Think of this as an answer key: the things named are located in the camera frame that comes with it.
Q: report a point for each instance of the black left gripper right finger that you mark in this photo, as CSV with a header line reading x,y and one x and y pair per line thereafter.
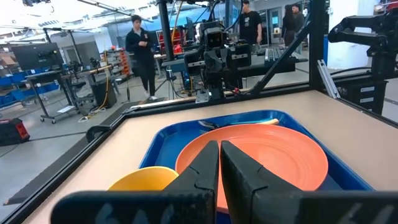
x,y
248,199

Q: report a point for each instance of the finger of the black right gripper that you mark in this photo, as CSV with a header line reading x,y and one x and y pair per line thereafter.
x,y
209,63
219,63

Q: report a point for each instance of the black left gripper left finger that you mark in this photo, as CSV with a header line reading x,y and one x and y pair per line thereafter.
x,y
186,202

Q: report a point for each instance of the yellow ribbed plastic cup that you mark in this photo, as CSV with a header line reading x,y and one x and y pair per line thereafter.
x,y
143,179

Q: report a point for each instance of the coral plastic plate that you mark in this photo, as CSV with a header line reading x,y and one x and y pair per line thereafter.
x,y
280,155

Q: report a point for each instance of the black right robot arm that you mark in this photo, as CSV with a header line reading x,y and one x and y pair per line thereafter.
x,y
216,90

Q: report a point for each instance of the black neighbouring robot arm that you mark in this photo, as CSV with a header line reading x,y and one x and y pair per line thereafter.
x,y
357,34

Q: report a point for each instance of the blue plastic tray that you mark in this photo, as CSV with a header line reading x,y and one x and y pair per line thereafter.
x,y
168,143

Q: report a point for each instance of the black desk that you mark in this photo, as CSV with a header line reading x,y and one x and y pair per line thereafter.
x,y
264,67

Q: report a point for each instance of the person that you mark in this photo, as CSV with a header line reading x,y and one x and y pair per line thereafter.
x,y
287,28
250,25
299,18
141,46

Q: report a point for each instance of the black waste bin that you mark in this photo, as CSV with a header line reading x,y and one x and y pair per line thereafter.
x,y
104,93

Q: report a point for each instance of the black labelled base cabinet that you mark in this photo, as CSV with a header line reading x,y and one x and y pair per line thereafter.
x,y
360,93

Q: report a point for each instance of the black wheeled cart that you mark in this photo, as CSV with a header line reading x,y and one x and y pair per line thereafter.
x,y
62,81

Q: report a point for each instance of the black wide monitor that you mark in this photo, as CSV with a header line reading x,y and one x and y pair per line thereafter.
x,y
37,56

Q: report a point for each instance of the red and black box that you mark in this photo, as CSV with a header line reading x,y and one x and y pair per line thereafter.
x,y
12,132

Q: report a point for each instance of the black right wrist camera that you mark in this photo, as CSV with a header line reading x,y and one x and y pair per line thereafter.
x,y
214,39

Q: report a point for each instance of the black aluminium table frame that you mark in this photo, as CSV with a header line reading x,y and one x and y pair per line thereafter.
x,y
317,46

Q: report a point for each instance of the grey metal bracket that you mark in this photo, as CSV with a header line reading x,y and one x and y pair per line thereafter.
x,y
328,81

